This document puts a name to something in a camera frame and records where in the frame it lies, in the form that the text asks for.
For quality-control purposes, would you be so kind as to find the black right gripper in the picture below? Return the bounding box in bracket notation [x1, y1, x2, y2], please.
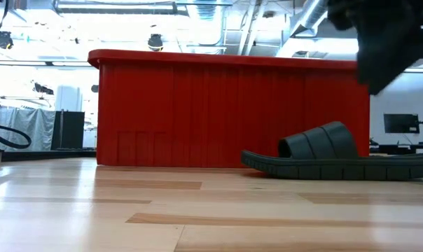
[326, 0, 423, 95]

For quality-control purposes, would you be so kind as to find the black rubber slide sandal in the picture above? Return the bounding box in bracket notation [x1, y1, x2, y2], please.
[240, 120, 423, 181]

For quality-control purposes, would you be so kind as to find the red plastic bin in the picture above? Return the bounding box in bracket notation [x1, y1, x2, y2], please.
[88, 48, 370, 168]

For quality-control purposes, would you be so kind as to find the black computer monitor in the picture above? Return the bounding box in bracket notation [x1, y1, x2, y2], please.
[383, 113, 421, 134]

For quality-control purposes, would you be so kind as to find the black ceiling lamp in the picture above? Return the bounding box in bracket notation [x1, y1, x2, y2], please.
[147, 33, 164, 53]
[0, 30, 15, 50]

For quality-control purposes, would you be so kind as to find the white tank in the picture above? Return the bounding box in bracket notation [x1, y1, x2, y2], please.
[55, 85, 83, 113]

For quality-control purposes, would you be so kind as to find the black cabinet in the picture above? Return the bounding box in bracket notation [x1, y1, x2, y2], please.
[50, 111, 85, 151]

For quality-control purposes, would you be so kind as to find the grey tarp cover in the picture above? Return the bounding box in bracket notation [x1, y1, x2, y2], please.
[0, 107, 57, 152]

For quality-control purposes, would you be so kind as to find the silver ventilation duct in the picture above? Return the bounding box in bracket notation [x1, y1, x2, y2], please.
[290, 0, 330, 38]

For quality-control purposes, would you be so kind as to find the black aluminium table frame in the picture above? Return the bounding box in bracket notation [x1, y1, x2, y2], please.
[0, 148, 97, 165]
[368, 143, 423, 155]

